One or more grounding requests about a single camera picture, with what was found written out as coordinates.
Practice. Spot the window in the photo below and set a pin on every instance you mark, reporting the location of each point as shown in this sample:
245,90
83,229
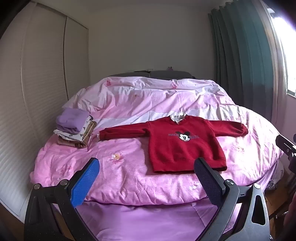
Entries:
286,58

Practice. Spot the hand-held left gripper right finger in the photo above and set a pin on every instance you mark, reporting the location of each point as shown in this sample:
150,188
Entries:
208,183

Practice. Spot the pink floral duvet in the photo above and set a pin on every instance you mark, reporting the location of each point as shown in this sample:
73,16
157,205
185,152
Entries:
129,176

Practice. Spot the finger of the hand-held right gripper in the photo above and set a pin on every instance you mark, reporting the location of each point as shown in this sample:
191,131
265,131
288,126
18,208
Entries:
288,148

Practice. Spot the red cartoon print sweater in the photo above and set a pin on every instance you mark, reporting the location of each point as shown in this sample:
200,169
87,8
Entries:
180,153

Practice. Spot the grey headboard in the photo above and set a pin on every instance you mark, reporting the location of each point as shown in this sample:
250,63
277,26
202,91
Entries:
171,74

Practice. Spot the green curtain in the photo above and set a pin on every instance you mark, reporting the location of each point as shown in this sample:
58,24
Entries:
240,58

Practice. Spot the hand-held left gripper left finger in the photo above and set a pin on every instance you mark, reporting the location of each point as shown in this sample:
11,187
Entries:
85,183

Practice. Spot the white patterned folded garment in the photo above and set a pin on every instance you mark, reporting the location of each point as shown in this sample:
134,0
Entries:
81,135

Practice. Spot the white sliding wardrobe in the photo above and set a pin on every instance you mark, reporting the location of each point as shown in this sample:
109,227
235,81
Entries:
41,69

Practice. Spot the pink bed sheet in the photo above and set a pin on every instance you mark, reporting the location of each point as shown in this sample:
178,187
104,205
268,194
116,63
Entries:
143,222

